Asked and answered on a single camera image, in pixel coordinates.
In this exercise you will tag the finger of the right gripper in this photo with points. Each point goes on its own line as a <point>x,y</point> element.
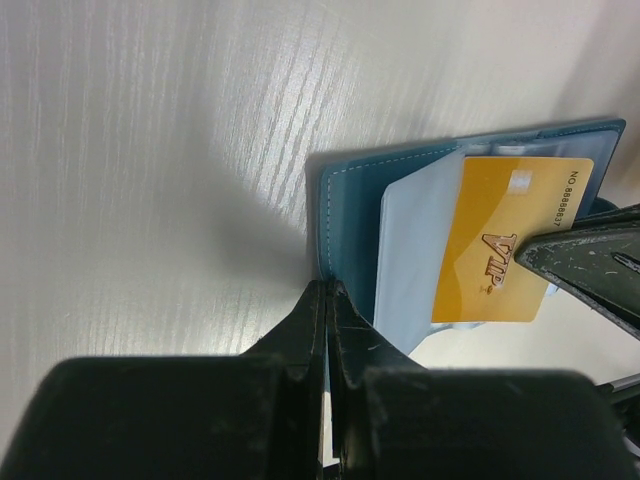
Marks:
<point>596,261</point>

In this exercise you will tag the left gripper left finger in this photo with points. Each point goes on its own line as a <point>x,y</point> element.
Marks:
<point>255,415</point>

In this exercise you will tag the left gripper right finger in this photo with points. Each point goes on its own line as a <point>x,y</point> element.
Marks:
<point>394,419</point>

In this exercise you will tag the gold credit card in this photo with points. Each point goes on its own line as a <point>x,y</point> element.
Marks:
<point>503,201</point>

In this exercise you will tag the blue leather card holder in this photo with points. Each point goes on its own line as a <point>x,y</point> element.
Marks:
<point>350,192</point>

